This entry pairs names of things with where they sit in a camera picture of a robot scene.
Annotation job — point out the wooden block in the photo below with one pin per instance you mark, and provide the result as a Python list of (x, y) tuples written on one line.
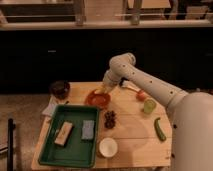
[(63, 133)]

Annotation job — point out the green apple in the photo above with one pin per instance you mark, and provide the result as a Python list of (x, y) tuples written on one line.
[(149, 106)]

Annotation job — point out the dark brown bowl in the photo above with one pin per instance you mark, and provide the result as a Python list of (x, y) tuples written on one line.
[(60, 89)]

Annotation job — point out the red tomato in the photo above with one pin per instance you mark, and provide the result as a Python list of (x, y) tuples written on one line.
[(141, 95)]

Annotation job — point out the green cucumber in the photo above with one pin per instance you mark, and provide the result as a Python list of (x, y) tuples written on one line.
[(160, 134)]

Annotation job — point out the purple grapes bunch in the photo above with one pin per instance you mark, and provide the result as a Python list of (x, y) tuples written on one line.
[(110, 117)]

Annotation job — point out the blue sponge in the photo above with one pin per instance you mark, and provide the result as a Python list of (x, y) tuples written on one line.
[(88, 129)]

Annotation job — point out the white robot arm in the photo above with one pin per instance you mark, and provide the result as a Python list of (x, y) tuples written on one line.
[(190, 114)]

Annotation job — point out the yellow banana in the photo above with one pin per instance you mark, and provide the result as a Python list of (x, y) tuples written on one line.
[(100, 90)]

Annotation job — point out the green plastic tray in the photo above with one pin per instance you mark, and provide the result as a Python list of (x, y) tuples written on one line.
[(76, 153)]

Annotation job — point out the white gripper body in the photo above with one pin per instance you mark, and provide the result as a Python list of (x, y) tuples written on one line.
[(109, 81)]

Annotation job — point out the white cloth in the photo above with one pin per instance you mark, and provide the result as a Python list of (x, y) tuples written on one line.
[(53, 103)]

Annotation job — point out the black chair frame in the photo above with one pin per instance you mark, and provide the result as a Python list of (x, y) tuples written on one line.
[(9, 147)]

